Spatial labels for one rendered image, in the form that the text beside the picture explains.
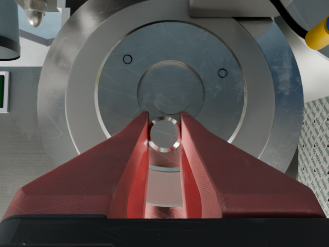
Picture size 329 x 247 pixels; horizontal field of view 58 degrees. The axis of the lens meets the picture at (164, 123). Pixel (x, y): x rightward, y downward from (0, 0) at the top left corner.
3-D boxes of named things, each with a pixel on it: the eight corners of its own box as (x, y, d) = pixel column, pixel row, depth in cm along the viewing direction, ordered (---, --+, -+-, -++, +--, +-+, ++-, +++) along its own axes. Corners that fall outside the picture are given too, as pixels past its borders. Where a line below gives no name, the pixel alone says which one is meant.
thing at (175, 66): (257, 29, 15) (237, 183, 14) (246, 43, 17) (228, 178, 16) (106, 8, 15) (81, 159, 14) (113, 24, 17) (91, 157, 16)
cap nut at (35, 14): (41, -4, 49) (40, 23, 49) (50, 7, 53) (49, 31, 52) (19, -4, 49) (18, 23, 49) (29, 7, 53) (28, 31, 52)
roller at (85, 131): (290, 14, 16) (260, 224, 16) (214, 95, 42) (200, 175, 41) (85, -19, 17) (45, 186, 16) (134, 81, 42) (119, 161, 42)
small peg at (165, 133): (185, 118, 11) (179, 155, 11) (180, 124, 14) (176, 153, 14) (149, 113, 11) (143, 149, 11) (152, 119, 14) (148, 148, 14)
